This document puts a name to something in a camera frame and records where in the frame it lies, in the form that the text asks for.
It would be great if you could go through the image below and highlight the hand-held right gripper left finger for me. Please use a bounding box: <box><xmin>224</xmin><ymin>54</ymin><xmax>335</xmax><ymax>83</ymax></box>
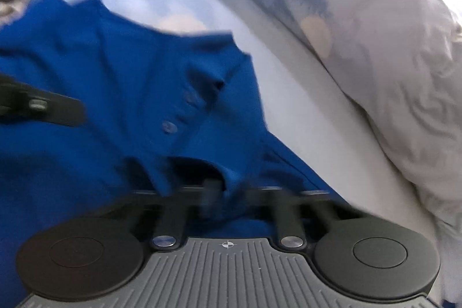
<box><xmin>105</xmin><ymin>180</ymin><xmax>224</xmax><ymax>251</ymax></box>

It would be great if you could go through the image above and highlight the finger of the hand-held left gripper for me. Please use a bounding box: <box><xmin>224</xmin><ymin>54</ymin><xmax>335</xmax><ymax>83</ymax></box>
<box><xmin>0</xmin><ymin>73</ymin><xmax>86</xmax><ymax>128</ymax></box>

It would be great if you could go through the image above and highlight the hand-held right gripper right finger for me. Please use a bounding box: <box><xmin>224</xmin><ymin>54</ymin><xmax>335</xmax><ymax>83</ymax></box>
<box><xmin>245</xmin><ymin>187</ymin><xmax>362</xmax><ymax>251</ymax></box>

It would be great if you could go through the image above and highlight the blue polo shirt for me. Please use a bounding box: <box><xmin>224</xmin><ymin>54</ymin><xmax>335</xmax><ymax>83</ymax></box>
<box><xmin>0</xmin><ymin>0</ymin><xmax>347</xmax><ymax>308</ymax></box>

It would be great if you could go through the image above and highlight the bed with white sheet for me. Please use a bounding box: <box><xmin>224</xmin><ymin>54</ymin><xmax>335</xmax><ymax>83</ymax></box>
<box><xmin>177</xmin><ymin>0</ymin><xmax>444</xmax><ymax>305</ymax></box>

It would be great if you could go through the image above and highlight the light blue printed duvet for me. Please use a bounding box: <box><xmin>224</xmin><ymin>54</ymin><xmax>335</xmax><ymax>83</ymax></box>
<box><xmin>180</xmin><ymin>0</ymin><xmax>462</xmax><ymax>233</ymax></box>

